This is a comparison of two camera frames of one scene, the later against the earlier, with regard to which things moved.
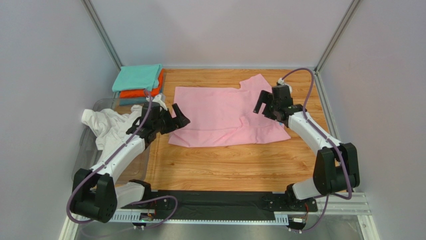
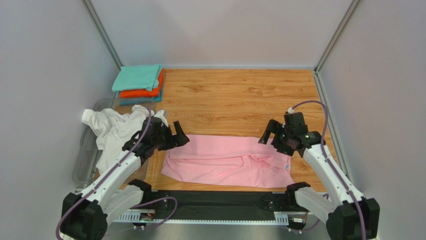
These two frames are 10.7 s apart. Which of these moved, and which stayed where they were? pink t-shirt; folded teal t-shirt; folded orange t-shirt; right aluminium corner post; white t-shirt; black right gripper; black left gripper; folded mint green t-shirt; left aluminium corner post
Moved: black left gripper; black right gripper; pink t-shirt
Stayed: folded teal t-shirt; folded orange t-shirt; white t-shirt; left aluminium corner post; folded mint green t-shirt; right aluminium corner post
